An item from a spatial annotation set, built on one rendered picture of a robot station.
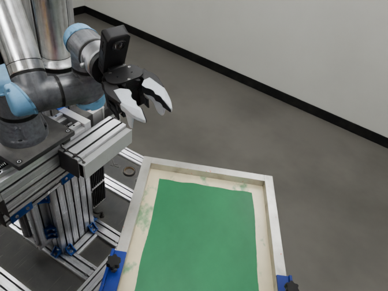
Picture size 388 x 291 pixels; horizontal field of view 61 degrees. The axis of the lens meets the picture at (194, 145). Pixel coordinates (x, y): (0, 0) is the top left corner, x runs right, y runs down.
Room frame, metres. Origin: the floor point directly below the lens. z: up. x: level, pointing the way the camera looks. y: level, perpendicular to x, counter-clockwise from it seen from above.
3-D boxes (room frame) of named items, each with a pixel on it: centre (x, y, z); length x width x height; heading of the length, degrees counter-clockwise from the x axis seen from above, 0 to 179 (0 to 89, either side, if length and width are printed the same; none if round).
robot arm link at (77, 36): (0.68, 0.28, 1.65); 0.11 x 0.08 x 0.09; 43
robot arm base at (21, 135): (0.79, 0.56, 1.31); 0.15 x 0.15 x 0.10
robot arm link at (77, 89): (0.67, 0.29, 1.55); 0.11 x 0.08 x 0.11; 133
